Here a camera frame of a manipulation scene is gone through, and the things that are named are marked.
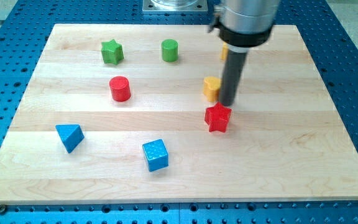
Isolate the red cylinder block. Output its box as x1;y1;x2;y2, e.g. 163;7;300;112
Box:
109;76;131;102

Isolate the blue cube block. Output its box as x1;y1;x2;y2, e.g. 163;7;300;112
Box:
142;139;169;172

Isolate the green star block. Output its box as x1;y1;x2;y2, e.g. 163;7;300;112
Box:
101;39;124;65

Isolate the blue triangle block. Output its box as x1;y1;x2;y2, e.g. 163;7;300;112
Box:
55;124;85;154

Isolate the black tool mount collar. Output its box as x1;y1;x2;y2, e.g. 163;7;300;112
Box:
208;16;273;48

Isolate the yellow hexagon block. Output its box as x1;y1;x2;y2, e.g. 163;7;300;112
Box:
221;42;229;61

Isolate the blue perforated table plate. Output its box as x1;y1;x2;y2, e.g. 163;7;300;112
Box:
0;0;358;223

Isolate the green cylinder block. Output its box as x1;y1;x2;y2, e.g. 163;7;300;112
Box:
161;39;178;62

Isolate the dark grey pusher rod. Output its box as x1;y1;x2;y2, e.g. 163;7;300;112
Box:
219;49;247;106

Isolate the yellow heart block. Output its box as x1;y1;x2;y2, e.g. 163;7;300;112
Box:
203;77;221;103

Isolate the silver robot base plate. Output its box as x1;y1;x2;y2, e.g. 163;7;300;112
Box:
142;0;208;12

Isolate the light wooden board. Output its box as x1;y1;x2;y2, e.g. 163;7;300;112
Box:
0;24;358;205

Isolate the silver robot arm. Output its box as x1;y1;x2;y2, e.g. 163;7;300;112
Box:
208;0;280;106

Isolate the red star block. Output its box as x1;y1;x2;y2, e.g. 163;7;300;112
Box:
204;102;232;133

